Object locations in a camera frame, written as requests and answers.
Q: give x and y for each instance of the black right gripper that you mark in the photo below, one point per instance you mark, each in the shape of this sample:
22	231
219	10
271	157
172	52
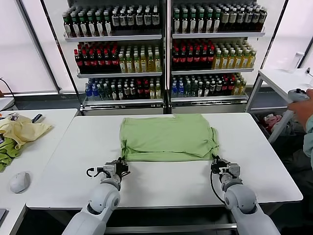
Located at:
218	167

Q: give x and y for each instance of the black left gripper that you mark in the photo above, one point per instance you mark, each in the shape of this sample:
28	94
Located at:
121	169

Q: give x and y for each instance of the light green t-shirt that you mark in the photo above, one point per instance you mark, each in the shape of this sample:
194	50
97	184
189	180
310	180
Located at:
166	137

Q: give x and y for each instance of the grey handheld controller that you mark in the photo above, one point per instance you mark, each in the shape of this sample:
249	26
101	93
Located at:
296	96

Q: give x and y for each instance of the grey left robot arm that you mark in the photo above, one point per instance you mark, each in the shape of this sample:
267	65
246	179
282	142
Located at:
97	203

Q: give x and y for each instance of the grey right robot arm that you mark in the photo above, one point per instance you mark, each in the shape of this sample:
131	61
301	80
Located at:
244	203

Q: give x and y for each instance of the person's hand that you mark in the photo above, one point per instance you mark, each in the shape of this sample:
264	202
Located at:
303	110

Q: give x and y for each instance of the pink cloth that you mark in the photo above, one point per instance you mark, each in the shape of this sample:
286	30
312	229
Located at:
271	121

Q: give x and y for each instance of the grey crumpled cloth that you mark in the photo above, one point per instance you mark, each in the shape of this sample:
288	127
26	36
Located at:
292	128

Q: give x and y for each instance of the person's dark trousers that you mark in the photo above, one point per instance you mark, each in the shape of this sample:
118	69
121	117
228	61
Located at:
300	171

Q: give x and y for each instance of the dark blue small object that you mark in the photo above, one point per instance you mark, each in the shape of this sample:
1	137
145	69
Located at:
38	118

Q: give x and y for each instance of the drinks shelf cabinet with bottles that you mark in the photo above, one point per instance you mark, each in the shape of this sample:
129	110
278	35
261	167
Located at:
117	61
212	61

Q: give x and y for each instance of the pale yellow garment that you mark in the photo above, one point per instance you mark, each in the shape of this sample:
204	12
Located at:
27	132

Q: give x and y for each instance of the white side table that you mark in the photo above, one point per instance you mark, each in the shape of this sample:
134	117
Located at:
276	78

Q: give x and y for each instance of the white computer mouse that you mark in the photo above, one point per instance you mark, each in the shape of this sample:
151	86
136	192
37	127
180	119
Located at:
20	182

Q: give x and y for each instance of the crumpled green garment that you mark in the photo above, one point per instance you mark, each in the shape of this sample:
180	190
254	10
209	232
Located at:
7	151

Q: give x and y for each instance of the small white patterned cup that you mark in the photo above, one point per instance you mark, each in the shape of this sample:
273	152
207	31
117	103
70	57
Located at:
14	116

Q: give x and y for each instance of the dark laptop corner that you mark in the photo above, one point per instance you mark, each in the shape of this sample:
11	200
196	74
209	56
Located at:
3	215

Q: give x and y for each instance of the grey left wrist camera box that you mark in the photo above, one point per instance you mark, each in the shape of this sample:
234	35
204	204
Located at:
109	167

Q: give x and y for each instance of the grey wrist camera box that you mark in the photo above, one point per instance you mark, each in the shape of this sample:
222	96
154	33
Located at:
109	167
234	171

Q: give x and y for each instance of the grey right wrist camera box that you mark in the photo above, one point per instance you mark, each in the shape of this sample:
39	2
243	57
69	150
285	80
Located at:
234	171

